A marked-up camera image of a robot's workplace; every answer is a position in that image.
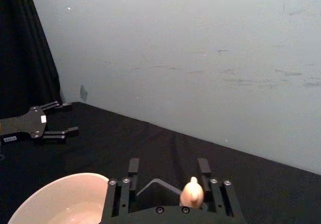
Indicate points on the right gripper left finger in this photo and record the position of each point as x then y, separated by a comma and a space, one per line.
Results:
125, 194

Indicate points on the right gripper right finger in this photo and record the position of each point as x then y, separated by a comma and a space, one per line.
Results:
220, 199

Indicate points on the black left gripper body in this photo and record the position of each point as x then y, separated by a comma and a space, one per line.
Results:
27, 126

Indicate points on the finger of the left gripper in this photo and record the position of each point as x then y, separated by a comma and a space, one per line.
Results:
57, 106
59, 135

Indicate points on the small beige wooden peg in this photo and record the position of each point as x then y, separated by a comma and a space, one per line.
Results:
191, 194

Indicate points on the grey bent metal rod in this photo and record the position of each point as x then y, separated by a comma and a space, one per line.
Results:
168, 185

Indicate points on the black table cloth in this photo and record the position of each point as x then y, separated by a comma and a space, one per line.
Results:
150, 146

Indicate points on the white bowl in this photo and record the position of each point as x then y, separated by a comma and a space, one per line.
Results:
50, 201

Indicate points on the black curtain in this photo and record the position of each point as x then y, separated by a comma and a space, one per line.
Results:
20, 45

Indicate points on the plain pale wall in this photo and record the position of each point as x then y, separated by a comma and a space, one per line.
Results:
175, 45

